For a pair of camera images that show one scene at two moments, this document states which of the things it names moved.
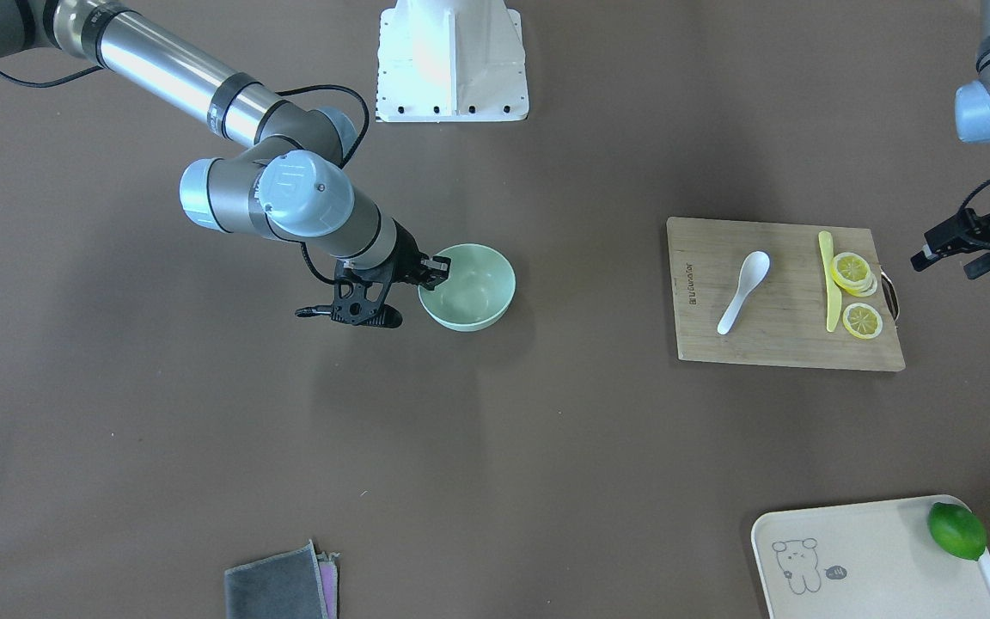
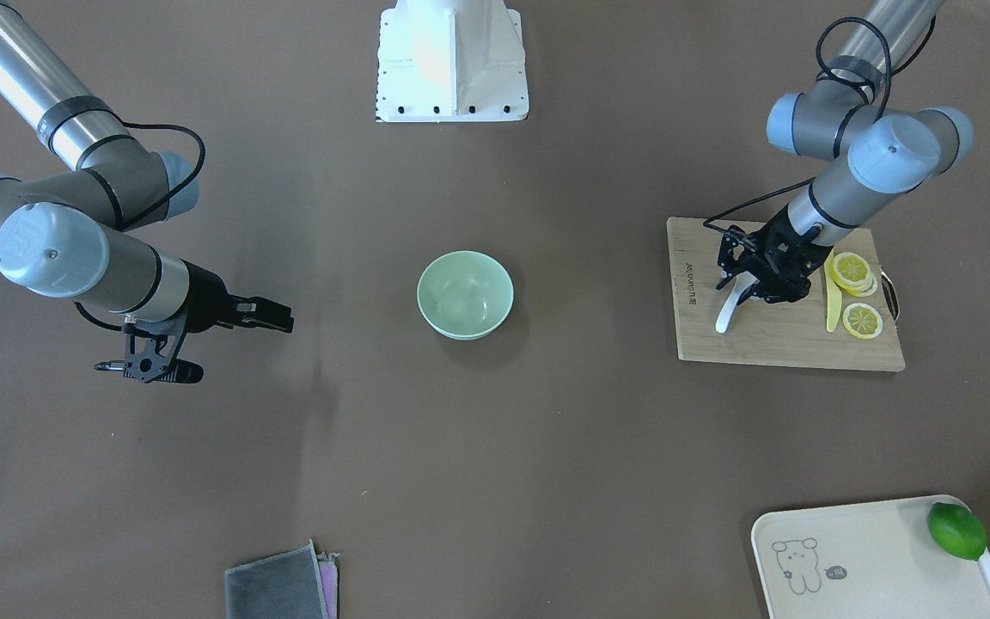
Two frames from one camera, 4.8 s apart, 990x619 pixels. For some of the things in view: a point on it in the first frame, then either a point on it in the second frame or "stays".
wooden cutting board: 784,318 stays
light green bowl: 478,290 stays
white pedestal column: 449,61 stays
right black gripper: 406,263 → 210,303
